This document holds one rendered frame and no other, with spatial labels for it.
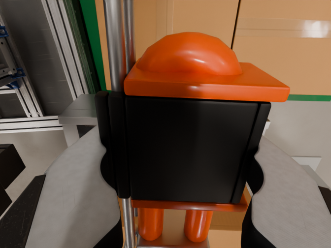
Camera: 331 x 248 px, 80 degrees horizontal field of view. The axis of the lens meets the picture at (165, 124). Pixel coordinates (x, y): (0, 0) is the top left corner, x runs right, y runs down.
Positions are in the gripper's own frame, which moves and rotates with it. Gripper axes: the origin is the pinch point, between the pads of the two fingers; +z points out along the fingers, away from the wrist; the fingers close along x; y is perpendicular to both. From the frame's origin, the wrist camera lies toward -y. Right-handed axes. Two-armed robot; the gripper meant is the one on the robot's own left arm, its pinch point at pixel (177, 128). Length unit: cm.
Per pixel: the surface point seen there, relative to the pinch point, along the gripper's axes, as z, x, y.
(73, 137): 48, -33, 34
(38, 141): 107, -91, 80
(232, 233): 12.9, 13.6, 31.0
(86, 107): 55, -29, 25
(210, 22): 53, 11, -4
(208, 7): 53, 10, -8
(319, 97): 108, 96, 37
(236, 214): 16.5, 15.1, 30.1
